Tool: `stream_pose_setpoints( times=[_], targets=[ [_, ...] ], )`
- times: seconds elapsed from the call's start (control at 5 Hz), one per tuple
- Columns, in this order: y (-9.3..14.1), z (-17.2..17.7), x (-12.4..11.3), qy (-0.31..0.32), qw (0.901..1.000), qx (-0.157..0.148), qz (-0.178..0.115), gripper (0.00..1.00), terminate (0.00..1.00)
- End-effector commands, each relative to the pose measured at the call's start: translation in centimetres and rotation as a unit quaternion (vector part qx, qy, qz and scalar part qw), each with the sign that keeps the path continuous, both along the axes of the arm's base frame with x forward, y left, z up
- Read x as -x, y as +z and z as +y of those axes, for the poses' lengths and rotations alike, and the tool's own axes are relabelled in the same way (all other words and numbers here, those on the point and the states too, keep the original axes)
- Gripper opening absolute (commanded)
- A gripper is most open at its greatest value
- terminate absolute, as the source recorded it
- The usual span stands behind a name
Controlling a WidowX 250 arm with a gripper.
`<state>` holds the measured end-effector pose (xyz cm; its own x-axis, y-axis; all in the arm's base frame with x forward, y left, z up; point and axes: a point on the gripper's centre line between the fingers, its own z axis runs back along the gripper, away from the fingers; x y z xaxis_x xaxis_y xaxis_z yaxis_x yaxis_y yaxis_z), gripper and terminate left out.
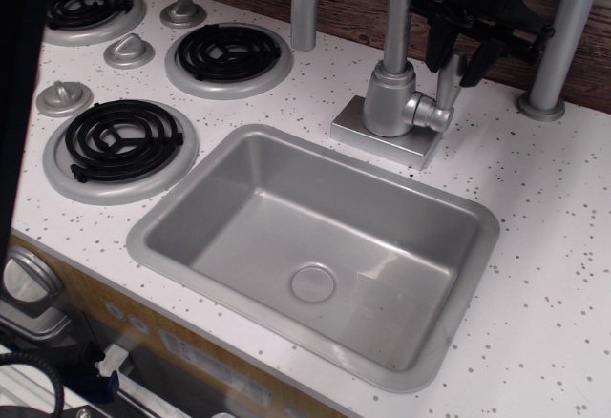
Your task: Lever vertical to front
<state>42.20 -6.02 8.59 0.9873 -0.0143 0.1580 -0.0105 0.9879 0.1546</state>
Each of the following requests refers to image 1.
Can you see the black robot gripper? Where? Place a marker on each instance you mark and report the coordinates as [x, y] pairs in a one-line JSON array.
[[502, 27]]

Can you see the silver faucet lever handle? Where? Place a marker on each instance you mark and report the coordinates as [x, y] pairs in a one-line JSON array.
[[437, 113]]

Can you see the grey vertical support pole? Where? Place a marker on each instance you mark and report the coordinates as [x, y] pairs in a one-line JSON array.
[[543, 103]]

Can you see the back right stove burner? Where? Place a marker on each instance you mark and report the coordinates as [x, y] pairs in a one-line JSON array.
[[228, 61]]

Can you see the stove burner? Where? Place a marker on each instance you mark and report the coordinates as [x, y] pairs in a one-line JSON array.
[[75, 23], [228, 61], [120, 152]]

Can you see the grey plastic sink basin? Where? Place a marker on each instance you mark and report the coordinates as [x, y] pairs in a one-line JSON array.
[[368, 270]]

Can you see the silver knob top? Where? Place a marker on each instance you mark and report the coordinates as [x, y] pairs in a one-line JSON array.
[[182, 14]]

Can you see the silver knob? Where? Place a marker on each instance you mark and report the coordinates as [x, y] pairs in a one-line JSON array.
[[182, 14], [63, 99], [129, 52]]

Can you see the silver knob middle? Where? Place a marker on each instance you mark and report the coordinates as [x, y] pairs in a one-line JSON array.
[[129, 52]]

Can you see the front right stove burner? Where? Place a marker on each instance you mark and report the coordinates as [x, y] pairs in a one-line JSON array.
[[120, 152]]

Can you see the back left stove burner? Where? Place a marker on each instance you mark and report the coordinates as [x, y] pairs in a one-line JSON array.
[[75, 23]]

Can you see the silver knob lower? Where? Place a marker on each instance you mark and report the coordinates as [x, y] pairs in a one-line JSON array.
[[63, 99]]

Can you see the dark foreground blurred object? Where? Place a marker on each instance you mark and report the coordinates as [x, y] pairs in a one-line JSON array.
[[22, 25]]

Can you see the silver round oven dial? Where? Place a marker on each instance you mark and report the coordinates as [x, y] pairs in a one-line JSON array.
[[28, 283]]

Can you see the blue clamp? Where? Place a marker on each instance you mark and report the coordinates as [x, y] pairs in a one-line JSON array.
[[106, 388]]

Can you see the silver oven door handle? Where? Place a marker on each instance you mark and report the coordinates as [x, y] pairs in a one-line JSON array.
[[49, 328]]

